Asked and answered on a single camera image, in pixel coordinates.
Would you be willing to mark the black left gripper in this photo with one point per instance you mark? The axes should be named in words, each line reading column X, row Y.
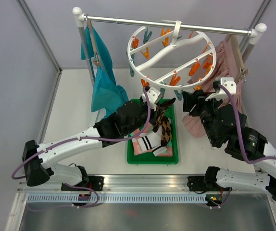
column 153, row 121

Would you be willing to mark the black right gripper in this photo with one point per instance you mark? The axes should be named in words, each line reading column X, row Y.
column 197, row 97

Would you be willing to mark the brown argyle sock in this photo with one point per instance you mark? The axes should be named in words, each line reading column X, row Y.
column 159, row 113
column 166, row 131

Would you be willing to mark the white round clip hanger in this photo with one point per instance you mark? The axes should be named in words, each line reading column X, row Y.
column 195, row 57

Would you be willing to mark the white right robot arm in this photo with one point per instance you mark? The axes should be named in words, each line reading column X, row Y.
column 226, row 125

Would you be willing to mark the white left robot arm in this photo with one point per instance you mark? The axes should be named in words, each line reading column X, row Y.
column 41, row 161

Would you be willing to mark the teal cloth on hanger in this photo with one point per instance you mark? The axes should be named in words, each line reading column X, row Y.
column 107, row 94

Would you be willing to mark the wooden right clip hanger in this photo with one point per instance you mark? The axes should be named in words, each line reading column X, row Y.
column 234, row 58

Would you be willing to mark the wooden clip hanger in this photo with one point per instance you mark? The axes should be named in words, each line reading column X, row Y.
column 96, row 59
column 234, row 58

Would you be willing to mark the wooden left clip hanger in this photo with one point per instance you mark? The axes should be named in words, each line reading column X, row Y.
column 96, row 59

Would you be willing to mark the green plastic tray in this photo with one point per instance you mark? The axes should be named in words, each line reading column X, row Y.
column 149, row 158

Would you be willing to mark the white striped sock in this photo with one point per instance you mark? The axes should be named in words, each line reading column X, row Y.
column 151, row 143

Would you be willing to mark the pink patterned sock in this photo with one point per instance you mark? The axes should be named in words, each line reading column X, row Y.
column 146, row 131

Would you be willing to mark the pink pleated skirt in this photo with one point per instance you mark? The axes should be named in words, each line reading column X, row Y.
column 193, row 124

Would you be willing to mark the metal clothes rack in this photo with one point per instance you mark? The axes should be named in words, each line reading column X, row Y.
column 81, row 19

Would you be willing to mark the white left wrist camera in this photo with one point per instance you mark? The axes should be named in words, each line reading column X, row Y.
column 153, row 95

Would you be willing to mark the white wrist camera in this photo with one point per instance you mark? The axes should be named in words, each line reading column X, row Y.
column 153, row 95
column 224, row 87

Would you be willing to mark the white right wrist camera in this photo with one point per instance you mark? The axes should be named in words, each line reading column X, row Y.
column 224, row 87

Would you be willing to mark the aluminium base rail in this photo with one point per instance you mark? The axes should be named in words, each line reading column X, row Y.
column 162, row 183

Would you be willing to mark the white slotted cable duct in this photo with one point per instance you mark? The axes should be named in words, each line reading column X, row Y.
column 117, row 198

